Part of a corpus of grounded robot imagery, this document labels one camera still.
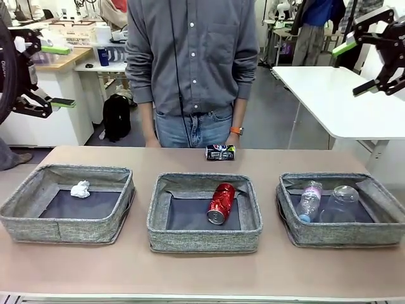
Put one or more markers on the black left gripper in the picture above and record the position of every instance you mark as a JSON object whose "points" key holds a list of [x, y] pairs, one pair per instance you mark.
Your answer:
{"points": [[22, 74]]}

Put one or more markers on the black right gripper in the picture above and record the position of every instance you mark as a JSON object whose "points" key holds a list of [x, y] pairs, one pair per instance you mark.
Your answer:
{"points": [[395, 44]]}

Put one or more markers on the white paper ball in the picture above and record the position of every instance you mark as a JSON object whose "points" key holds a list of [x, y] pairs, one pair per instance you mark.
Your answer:
{"points": [[80, 190]]}

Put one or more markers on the clear plastic cup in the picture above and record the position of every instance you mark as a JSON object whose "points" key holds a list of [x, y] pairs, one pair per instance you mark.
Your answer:
{"points": [[343, 202]]}

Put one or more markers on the clear plastic water bottle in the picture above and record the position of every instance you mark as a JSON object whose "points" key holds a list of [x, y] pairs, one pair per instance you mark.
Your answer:
{"points": [[310, 199]]}

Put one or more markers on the crushed red soda can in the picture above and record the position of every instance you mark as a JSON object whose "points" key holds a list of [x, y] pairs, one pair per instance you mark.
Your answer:
{"points": [[221, 202]]}

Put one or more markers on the person's left forearm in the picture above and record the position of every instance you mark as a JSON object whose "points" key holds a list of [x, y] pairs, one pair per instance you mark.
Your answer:
{"points": [[240, 112]]}

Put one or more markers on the person's right forearm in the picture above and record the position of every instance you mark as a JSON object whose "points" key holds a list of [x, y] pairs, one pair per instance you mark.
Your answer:
{"points": [[147, 118]]}

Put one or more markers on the person's right hand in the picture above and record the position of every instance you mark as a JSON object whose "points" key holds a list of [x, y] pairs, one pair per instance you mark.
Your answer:
{"points": [[151, 141]]}

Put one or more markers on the person's left hand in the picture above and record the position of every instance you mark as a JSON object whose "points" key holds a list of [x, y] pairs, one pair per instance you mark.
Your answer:
{"points": [[234, 142]]}

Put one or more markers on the person in plaid shirt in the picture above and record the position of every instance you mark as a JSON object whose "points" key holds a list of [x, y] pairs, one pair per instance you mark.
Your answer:
{"points": [[364, 57]]}

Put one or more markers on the clear plastic storage box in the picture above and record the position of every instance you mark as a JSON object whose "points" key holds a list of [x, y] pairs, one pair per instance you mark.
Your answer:
{"points": [[50, 60]]}

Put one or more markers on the wooden top table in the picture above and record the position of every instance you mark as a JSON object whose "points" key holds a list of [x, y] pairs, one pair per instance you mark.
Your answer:
{"points": [[74, 58]]}

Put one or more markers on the white desk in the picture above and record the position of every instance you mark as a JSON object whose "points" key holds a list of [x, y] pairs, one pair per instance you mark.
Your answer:
{"points": [[104, 67]]}

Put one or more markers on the white slatted crate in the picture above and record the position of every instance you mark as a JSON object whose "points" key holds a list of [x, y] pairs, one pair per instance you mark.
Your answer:
{"points": [[76, 33]]}

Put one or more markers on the blue bottle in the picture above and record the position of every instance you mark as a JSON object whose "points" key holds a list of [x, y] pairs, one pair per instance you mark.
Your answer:
{"points": [[103, 57]]}

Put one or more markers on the striped container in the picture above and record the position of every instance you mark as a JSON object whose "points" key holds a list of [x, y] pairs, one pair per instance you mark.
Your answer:
{"points": [[115, 54]]}

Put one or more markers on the white cylinder container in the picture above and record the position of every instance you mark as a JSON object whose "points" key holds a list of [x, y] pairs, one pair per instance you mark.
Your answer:
{"points": [[102, 35]]}

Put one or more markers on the person in blue jacket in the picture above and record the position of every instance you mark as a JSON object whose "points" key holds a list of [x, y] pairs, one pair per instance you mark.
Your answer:
{"points": [[319, 19]]}

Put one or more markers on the shoes on floor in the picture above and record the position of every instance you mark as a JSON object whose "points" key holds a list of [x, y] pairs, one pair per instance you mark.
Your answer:
{"points": [[123, 93]]}

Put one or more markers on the black backpack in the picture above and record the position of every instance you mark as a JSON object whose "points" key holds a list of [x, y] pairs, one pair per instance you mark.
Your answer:
{"points": [[116, 117]]}

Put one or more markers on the white and black device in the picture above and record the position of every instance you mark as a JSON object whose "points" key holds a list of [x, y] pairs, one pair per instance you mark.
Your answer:
{"points": [[119, 35]]}

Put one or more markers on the person in beige jacket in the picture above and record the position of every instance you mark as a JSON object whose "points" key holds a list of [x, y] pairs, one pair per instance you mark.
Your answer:
{"points": [[114, 12]]}

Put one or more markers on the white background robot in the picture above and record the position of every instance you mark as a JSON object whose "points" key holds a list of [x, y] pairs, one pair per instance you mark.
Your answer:
{"points": [[284, 8]]}

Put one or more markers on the bystander leg with brown shoe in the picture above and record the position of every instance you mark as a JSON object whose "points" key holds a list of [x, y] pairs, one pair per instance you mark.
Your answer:
{"points": [[9, 158]]}

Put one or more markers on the orange wrist watch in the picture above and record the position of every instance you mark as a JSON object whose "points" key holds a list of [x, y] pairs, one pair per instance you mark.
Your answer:
{"points": [[237, 130]]}

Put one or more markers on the person in grey shirt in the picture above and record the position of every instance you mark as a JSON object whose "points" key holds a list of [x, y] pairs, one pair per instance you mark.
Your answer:
{"points": [[196, 63]]}

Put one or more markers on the grey fabric basket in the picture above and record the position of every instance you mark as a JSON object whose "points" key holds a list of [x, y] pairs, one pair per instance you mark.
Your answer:
{"points": [[88, 228], [190, 237], [332, 236]]}

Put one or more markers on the crushed black soda can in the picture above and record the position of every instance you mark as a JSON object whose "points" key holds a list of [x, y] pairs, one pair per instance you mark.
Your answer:
{"points": [[220, 152]]}

